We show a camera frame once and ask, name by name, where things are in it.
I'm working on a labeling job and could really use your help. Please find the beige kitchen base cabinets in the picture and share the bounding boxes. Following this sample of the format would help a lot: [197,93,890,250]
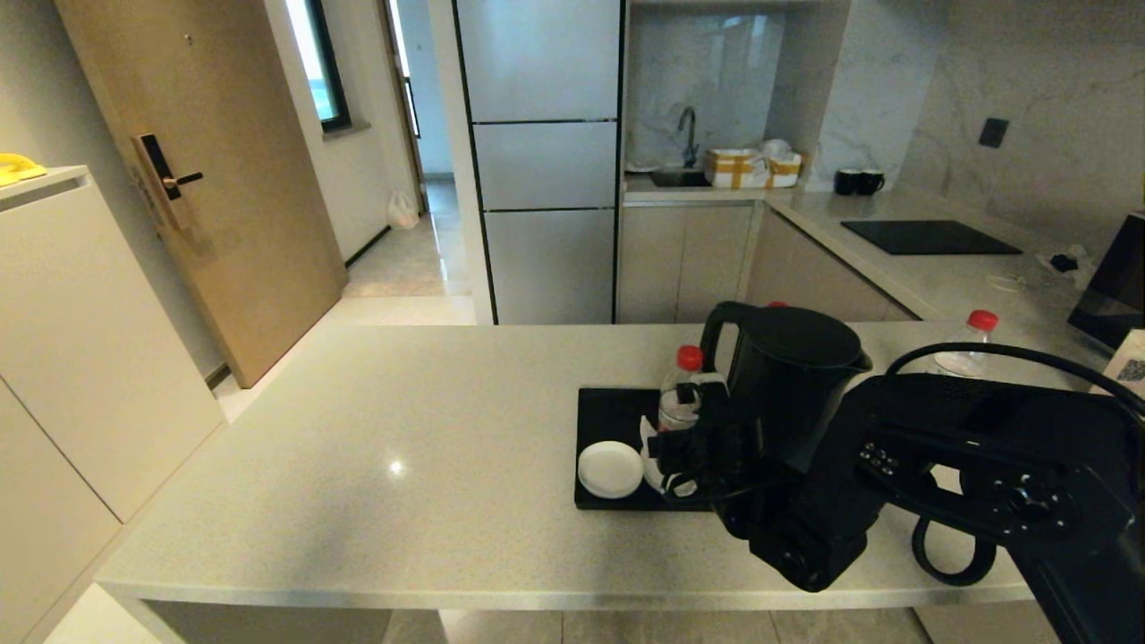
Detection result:
[617,199,922,325]

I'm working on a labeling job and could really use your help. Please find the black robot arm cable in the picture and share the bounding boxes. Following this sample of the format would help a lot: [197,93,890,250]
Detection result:
[886,342,1145,587]

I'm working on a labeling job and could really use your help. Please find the black countertop appliance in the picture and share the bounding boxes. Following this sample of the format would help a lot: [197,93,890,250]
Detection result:
[1067,212,1145,352]

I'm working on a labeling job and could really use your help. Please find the white QR code card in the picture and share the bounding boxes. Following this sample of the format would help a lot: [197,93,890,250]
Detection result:
[1090,329,1145,396]

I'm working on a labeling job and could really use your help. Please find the white box yellow tape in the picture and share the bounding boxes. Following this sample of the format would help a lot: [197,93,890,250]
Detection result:
[705,148,766,190]
[760,154,803,189]

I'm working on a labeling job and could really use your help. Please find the black induction cooktop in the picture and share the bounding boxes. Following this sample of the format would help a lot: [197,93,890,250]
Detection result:
[841,219,1023,256]

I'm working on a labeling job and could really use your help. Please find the white round coaster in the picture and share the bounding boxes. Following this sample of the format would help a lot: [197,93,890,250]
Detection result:
[639,414,699,499]
[577,440,645,499]

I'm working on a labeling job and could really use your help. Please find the black door lock handle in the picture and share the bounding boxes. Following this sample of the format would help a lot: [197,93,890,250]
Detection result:
[132,134,204,235]

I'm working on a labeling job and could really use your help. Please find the yellow object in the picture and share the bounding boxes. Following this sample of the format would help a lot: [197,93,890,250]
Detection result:
[0,153,46,187]

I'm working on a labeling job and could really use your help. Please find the black electric kettle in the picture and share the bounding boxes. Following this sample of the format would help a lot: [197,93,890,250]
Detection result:
[698,301,874,475]

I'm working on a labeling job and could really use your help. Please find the black rectangular tray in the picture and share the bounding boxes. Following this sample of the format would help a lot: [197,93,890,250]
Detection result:
[573,386,743,513]

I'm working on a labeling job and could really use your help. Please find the white storage cabinet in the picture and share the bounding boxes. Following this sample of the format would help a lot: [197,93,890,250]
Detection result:
[0,165,225,644]

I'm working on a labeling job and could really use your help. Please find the tall grey refrigerator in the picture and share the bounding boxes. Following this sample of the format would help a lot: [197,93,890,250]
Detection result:
[452,0,623,325]

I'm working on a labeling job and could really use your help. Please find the dark framed window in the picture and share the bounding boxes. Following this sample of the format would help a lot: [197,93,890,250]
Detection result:
[286,0,352,133]

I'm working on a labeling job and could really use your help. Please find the light wooden door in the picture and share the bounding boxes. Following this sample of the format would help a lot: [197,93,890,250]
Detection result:
[55,0,348,388]

